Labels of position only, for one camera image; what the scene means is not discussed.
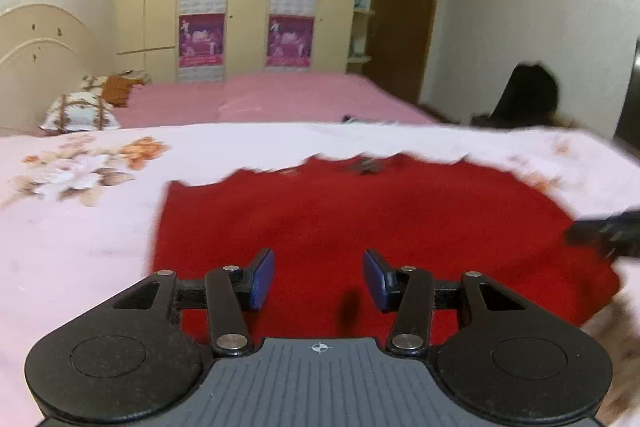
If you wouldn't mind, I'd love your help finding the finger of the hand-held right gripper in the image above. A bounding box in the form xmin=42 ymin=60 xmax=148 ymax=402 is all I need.
xmin=565 ymin=206 xmax=640 ymax=264

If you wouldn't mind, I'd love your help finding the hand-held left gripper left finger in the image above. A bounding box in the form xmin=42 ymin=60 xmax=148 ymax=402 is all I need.
xmin=112 ymin=248 xmax=277 ymax=356

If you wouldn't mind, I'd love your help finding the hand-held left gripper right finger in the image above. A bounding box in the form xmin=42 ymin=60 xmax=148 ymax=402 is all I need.
xmin=363 ymin=249 xmax=528 ymax=356

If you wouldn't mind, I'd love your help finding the red embroidered sweater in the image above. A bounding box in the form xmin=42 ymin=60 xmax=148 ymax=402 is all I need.
xmin=152 ymin=152 xmax=623 ymax=348

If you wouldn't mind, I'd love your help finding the pink bed cover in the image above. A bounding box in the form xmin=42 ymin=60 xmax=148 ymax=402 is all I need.
xmin=112 ymin=73 xmax=446 ymax=128

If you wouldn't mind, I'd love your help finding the white floral bedsheet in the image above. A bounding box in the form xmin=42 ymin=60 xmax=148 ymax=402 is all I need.
xmin=0 ymin=121 xmax=640 ymax=427

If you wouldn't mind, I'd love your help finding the orange brown cushion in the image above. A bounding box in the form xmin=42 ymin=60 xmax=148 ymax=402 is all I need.
xmin=102 ymin=76 xmax=143 ymax=108

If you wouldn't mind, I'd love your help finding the floral pillow with brown stripes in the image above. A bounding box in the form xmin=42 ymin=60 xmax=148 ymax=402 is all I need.
xmin=39 ymin=92 xmax=122 ymax=131

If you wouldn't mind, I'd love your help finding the small floral pillow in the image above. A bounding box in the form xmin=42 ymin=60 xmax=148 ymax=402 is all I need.
xmin=80 ymin=74 xmax=113 ymax=95

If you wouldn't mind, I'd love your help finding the brown wooden door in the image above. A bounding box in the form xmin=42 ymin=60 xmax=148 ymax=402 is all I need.
xmin=362 ymin=0 xmax=443 ymax=105

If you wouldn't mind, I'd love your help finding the cream corner shelf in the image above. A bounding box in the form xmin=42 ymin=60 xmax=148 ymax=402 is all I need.
xmin=347 ymin=0 xmax=381 ymax=75

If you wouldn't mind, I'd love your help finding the cream arched headboard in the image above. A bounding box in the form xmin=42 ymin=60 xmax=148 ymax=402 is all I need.
xmin=0 ymin=4 xmax=101 ymax=138

